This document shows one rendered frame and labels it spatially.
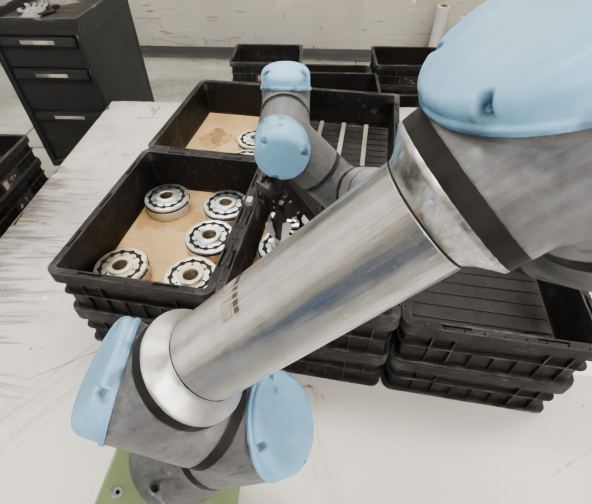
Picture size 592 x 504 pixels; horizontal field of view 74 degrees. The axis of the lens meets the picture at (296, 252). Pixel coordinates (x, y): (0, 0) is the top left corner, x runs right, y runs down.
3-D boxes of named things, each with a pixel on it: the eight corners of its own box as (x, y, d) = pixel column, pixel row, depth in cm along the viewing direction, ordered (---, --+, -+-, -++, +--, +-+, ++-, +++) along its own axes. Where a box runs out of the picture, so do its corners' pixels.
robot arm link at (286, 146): (339, 175, 54) (336, 134, 61) (280, 119, 48) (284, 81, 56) (297, 206, 58) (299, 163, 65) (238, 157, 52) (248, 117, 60)
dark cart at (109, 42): (135, 186, 237) (75, 18, 173) (62, 184, 239) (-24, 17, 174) (163, 135, 279) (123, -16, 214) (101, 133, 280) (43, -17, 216)
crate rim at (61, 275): (213, 305, 65) (211, 296, 63) (48, 281, 69) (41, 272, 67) (267, 168, 92) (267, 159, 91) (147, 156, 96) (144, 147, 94)
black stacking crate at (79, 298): (221, 336, 72) (211, 298, 64) (72, 312, 76) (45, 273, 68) (269, 201, 99) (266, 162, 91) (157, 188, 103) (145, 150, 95)
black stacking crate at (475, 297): (572, 391, 65) (612, 356, 57) (389, 362, 68) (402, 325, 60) (520, 229, 92) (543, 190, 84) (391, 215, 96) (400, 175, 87)
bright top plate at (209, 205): (241, 222, 87) (241, 220, 86) (197, 217, 88) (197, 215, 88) (252, 194, 94) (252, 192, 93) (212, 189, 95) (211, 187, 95)
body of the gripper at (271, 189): (285, 190, 83) (284, 138, 74) (314, 209, 78) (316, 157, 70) (256, 206, 79) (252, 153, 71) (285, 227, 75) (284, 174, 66)
